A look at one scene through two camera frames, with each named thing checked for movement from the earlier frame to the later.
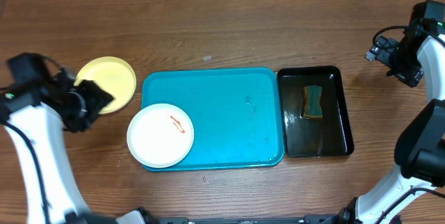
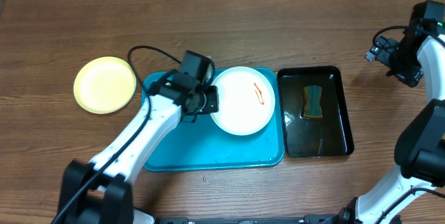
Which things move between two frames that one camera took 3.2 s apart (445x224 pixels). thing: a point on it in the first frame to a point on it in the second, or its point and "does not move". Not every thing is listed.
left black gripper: (100, 99) to (211, 106)
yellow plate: (116, 76) does not move
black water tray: (331, 135) does not move
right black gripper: (412, 76) does not move
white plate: (160, 135) to (246, 101)
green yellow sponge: (312, 106) does not move
